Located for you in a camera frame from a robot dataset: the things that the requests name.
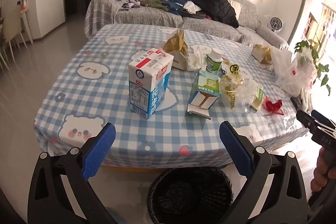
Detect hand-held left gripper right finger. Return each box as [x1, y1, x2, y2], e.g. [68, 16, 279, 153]
[219, 121, 309, 224]

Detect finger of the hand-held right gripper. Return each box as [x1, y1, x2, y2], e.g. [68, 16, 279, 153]
[296, 110, 319, 132]
[311, 109, 336, 130]

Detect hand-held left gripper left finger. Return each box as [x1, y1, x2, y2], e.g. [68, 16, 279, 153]
[28, 123, 116, 224]

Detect black mesh trash bin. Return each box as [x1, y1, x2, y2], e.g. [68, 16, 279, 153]
[146, 167, 234, 224]

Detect yellow snack wrapper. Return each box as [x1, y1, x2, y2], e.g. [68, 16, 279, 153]
[220, 60, 248, 77]

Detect person's right hand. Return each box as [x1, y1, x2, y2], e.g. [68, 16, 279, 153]
[310, 147, 332, 193]

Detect black remote control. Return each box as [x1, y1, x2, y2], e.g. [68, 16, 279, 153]
[290, 96, 305, 110]

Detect large white plastic bag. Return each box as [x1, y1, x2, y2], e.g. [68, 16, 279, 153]
[270, 47, 318, 97]

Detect small green white carton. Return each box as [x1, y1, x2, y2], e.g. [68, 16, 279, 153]
[247, 80, 265, 113]

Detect blue checkered tablecloth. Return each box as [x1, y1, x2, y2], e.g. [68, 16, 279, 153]
[34, 23, 311, 169]

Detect clear wrapper with gold print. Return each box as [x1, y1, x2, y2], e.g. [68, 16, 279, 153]
[219, 74, 252, 109]

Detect green white opened carton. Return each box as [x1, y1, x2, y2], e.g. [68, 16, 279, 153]
[187, 70, 221, 119]

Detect green potted plant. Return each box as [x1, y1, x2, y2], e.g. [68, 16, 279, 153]
[294, 39, 332, 85]

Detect gold and white torn carton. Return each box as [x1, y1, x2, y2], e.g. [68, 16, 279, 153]
[163, 29, 190, 71]
[251, 43, 273, 65]

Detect blue white milk carton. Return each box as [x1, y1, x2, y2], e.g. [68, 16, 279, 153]
[128, 48, 174, 119]

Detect white green yogurt bottle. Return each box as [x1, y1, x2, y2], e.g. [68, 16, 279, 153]
[205, 48, 224, 75]

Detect white floor fan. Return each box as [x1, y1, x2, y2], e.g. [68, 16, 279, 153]
[267, 15, 284, 33]

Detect cream cushion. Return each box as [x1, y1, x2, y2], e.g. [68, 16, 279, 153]
[231, 0, 242, 16]

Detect black quilted jacket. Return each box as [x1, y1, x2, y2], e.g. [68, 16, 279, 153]
[192, 0, 240, 28]

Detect grey covered sofa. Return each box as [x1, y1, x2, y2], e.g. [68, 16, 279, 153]
[84, 0, 289, 50]

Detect white dining chair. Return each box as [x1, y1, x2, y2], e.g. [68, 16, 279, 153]
[0, 15, 28, 62]

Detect purple white small clothes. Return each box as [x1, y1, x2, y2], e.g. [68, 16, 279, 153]
[122, 0, 142, 10]

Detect white garment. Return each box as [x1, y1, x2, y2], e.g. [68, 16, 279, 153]
[183, 1, 201, 14]

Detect white stool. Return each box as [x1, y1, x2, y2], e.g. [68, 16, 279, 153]
[20, 9, 34, 44]

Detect olive green garment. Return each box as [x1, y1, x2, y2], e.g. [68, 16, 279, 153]
[142, 0, 168, 10]

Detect blue garment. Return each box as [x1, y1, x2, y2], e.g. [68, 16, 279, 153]
[161, 0, 195, 14]

